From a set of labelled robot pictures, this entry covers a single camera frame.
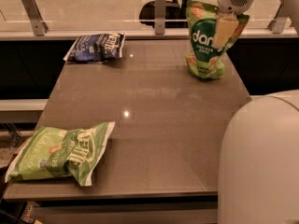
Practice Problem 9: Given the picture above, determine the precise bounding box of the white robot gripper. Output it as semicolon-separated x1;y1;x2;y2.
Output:
213;0;254;49

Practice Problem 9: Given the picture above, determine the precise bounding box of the green dang rice chip bag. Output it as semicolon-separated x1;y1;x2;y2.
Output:
185;1;249;79

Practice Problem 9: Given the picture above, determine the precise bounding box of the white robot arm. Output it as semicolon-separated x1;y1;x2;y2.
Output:
218;91;299;224

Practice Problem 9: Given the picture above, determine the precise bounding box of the blue kettle chip bag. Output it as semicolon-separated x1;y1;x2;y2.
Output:
64;33;125;63

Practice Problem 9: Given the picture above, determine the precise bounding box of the green jalapeno kettle chip bag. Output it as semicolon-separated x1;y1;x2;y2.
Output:
5;122;115;187

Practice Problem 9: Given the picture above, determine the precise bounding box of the black office chair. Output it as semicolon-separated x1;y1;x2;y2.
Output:
139;0;190;28

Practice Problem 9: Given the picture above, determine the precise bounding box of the right metal glass bracket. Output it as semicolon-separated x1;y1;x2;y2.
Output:
268;5;288;34

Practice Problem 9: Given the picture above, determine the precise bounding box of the metal glass bracket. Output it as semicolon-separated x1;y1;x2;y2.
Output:
268;5;288;34
21;0;49;36
154;0;166;35

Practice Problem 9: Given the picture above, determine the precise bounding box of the middle metal glass bracket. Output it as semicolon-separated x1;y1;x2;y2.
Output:
154;0;166;35

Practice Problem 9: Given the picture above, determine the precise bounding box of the left metal glass bracket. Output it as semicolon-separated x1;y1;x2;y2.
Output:
21;0;49;36

